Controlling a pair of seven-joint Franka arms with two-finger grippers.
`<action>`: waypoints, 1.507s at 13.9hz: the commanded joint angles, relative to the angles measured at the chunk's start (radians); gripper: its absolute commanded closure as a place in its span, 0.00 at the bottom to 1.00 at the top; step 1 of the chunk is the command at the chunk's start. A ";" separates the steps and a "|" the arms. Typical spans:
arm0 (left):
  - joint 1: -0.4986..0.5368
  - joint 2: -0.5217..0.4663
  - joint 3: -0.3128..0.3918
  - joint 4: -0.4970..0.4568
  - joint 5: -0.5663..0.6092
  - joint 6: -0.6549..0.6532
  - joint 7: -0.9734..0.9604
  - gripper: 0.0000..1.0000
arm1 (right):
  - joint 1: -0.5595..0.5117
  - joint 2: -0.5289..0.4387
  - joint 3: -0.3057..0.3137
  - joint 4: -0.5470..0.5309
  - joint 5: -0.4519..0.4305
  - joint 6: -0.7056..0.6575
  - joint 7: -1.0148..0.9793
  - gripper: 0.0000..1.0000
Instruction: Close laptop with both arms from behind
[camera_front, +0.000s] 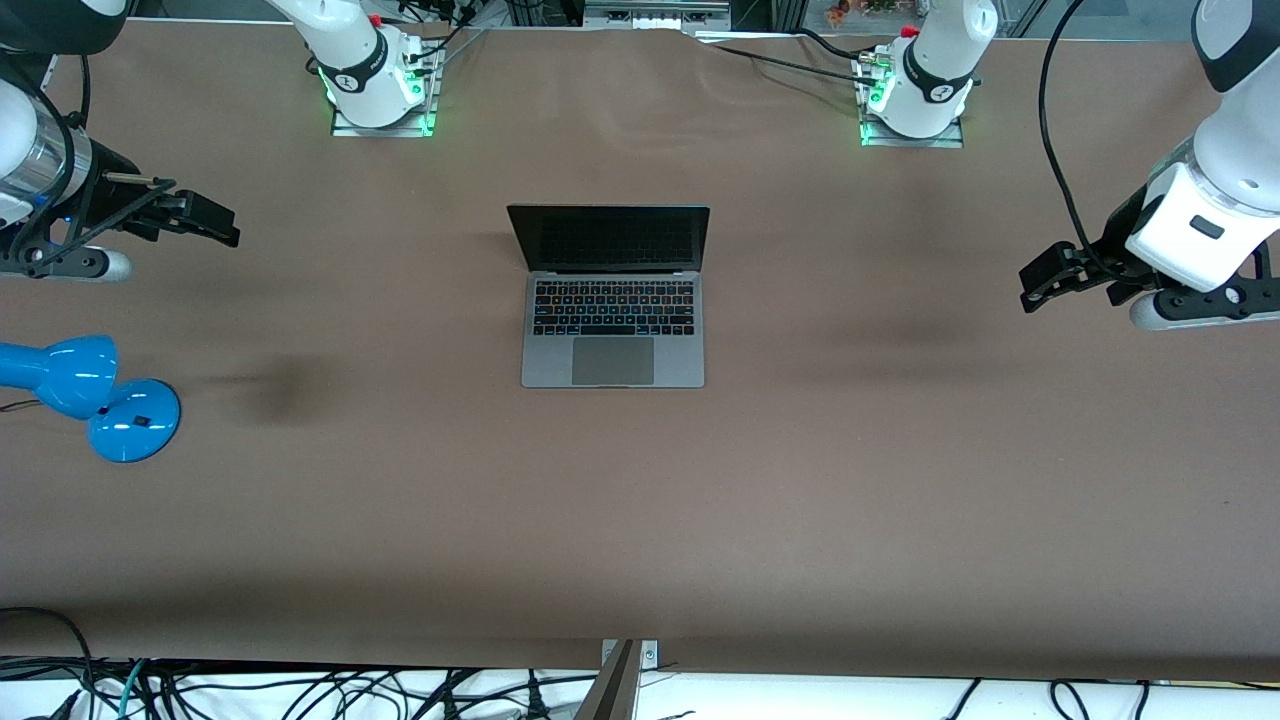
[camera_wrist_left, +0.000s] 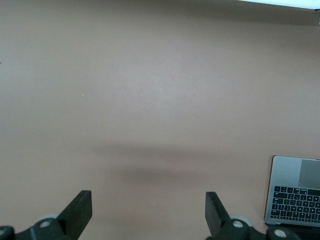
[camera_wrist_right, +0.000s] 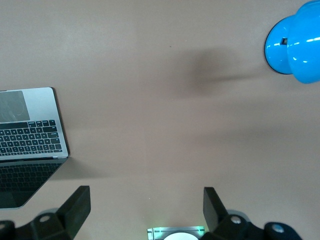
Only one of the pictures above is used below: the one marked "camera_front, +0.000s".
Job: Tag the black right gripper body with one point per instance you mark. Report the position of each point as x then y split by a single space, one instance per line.
103 192

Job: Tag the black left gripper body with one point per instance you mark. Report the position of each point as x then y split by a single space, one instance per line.
1113 246

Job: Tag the grey laptop with black keyboard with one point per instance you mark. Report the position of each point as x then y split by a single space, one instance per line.
612 362

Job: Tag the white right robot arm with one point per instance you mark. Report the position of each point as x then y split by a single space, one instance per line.
355 60

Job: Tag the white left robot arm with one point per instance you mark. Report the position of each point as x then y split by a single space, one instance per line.
1225 190

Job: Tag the blue desk lamp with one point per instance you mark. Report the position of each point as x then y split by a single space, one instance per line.
70 385

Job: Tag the grey device box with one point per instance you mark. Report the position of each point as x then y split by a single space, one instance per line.
655 14

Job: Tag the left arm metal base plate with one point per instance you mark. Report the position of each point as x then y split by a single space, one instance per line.
915 141

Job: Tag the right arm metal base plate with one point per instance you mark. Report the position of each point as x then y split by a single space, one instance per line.
385 126

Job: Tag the metal bracket with grey bar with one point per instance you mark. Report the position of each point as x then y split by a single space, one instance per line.
615 690

